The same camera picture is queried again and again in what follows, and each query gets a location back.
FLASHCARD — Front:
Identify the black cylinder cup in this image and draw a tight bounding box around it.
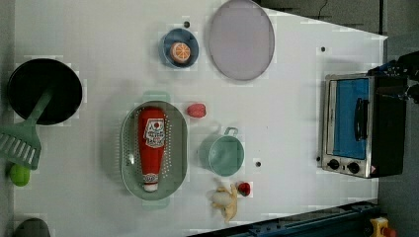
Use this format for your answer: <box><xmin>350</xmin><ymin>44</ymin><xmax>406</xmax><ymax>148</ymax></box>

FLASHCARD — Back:
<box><xmin>13</xmin><ymin>218</ymin><xmax>51</xmax><ymax>237</ymax></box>

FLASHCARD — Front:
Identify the blue bowl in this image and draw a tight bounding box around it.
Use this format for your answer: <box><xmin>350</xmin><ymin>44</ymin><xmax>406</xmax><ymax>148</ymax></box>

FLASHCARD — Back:
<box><xmin>159</xmin><ymin>29</ymin><xmax>200</xmax><ymax>68</ymax></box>

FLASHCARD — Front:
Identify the large grey round plate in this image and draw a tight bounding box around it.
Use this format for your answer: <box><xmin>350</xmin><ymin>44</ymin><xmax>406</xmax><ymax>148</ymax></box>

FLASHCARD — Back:
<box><xmin>209</xmin><ymin>0</ymin><xmax>275</xmax><ymax>81</ymax></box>

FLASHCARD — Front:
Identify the orange half toy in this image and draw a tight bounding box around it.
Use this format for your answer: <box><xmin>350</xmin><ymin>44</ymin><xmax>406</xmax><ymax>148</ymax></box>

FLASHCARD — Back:
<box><xmin>170</xmin><ymin>42</ymin><xmax>191</xmax><ymax>63</ymax></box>

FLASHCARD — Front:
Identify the peeled banana toy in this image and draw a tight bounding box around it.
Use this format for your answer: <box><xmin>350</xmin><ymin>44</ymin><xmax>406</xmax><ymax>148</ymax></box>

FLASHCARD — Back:
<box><xmin>209</xmin><ymin>184</ymin><xmax>238</xmax><ymax>223</ymax></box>

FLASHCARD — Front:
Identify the pink strawberry toy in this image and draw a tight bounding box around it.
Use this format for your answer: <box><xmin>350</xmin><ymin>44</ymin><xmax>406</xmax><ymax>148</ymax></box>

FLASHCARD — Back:
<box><xmin>187</xmin><ymin>103</ymin><xmax>207</xmax><ymax>119</ymax></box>

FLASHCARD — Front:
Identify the lime green ball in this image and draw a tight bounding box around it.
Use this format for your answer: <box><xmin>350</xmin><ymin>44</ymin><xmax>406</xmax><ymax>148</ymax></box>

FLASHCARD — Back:
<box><xmin>9</xmin><ymin>164</ymin><xmax>31</xmax><ymax>187</ymax></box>

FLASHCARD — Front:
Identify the yellow red button box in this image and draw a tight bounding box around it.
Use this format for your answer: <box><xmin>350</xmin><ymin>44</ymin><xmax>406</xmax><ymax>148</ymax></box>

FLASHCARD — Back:
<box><xmin>370</xmin><ymin>217</ymin><xmax>398</xmax><ymax>237</ymax></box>

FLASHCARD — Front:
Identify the red ketchup bottle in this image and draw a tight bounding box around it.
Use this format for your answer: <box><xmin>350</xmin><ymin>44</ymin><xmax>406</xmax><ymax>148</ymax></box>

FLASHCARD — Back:
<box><xmin>137</xmin><ymin>107</ymin><xmax>166</xmax><ymax>193</ymax></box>

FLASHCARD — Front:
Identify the green pot with handle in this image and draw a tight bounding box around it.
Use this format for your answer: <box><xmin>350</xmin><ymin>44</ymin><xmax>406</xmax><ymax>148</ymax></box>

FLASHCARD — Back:
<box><xmin>199</xmin><ymin>127</ymin><xmax>244</xmax><ymax>177</ymax></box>

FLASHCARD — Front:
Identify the silver toaster oven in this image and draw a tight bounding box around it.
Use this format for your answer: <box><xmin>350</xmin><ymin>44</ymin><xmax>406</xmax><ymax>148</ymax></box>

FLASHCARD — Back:
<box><xmin>321</xmin><ymin>74</ymin><xmax>407</xmax><ymax>179</ymax></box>

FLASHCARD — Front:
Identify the black round pan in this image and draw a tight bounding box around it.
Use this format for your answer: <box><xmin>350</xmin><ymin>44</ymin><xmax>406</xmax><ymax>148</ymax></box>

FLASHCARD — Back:
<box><xmin>7</xmin><ymin>58</ymin><xmax>83</xmax><ymax>125</ymax></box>

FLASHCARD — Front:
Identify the green slotted spatula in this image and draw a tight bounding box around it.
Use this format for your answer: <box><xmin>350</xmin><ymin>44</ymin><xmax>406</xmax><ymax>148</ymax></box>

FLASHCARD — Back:
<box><xmin>0</xmin><ymin>88</ymin><xmax>53</xmax><ymax>170</ymax></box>

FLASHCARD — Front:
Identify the small red fruit toy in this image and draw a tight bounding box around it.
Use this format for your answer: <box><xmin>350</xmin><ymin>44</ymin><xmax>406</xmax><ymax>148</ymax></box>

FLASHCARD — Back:
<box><xmin>237</xmin><ymin>183</ymin><xmax>251</xmax><ymax>197</ymax></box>

